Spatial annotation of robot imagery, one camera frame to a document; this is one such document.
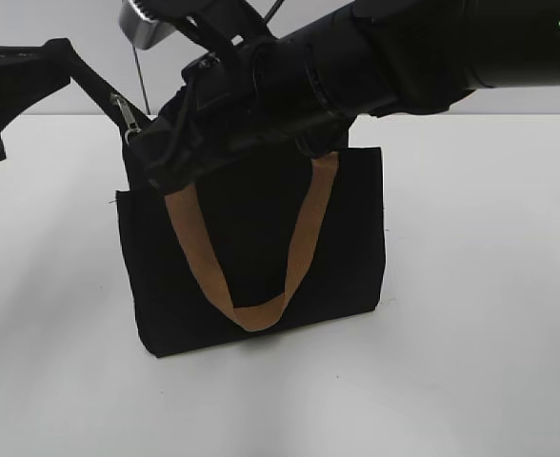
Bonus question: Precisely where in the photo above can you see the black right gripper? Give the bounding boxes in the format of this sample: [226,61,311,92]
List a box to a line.
[139,40,355,195]

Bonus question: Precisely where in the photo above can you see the black canvas tote bag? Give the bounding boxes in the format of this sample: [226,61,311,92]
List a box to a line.
[44,38,386,358]

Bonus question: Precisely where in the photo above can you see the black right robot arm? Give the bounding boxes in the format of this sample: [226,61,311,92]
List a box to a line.
[130,1,560,194]

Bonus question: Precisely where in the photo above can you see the metal zipper pull with ring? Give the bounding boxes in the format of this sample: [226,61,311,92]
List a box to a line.
[110,93,142,145]

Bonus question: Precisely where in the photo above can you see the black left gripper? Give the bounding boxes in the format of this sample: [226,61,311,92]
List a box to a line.
[0,46,70,162]

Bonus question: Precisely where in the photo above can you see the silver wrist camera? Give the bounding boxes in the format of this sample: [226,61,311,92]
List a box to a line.
[118,0,190,50]

